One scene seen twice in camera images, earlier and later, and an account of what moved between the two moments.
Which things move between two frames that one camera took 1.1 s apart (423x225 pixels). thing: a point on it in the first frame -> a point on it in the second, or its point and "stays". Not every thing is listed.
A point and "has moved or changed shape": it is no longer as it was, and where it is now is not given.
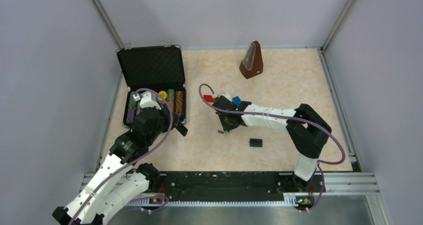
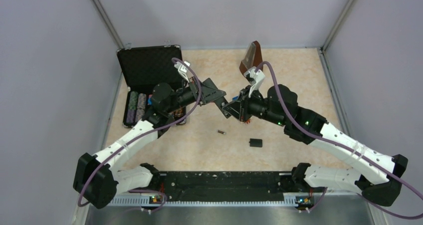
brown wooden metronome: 252,65 stays
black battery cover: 256,142 stays
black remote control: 182,129 has moved or changed shape
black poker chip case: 158,70 stays
